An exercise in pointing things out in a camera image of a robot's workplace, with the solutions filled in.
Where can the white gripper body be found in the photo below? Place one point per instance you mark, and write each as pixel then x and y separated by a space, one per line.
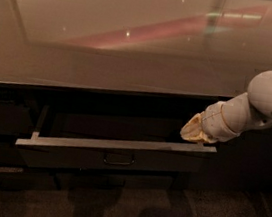
pixel 213 119

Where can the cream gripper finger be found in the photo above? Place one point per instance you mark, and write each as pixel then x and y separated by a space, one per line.
pixel 202 140
pixel 192 130

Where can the dark top drawer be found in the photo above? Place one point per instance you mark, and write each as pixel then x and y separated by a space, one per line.
pixel 94 141

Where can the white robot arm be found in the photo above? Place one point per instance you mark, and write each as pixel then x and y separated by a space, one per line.
pixel 253 109

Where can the dark left cabinet drawers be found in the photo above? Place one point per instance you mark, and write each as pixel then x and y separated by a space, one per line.
pixel 19 112

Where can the top drawer handle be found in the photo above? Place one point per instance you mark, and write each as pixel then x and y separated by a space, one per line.
pixel 123 159

